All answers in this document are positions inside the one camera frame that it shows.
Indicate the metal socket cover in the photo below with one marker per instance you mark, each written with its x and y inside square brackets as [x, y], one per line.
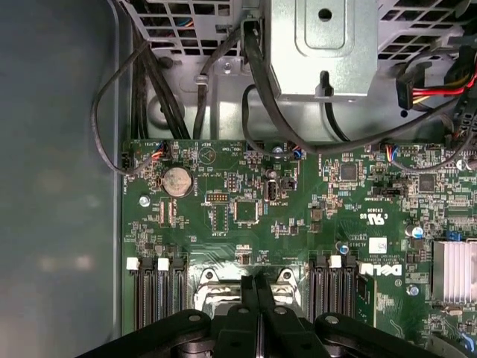
[223, 296]

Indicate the CPU socket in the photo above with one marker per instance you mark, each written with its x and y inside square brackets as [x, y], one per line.
[208, 277]

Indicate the black RAM slot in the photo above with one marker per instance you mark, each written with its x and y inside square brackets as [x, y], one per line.
[179, 287]
[349, 291]
[150, 291]
[136, 291]
[164, 291]
[317, 291]
[334, 291]

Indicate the silver perforated drive cage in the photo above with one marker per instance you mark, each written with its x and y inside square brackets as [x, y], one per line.
[324, 56]

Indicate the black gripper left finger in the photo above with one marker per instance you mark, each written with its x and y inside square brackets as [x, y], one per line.
[167, 343]

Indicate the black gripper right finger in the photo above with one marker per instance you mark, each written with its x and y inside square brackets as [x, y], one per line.
[335, 343]

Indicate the black power connector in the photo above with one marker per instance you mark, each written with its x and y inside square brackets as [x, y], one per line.
[404, 89]

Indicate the round coin battery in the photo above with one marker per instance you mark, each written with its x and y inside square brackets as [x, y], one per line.
[177, 181]

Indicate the green motherboard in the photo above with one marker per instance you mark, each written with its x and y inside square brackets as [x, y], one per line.
[298, 231]

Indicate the silver chipset heatsink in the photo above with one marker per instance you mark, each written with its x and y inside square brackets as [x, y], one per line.
[454, 272]

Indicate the black silver PC case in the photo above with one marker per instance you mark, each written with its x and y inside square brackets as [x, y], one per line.
[56, 149]

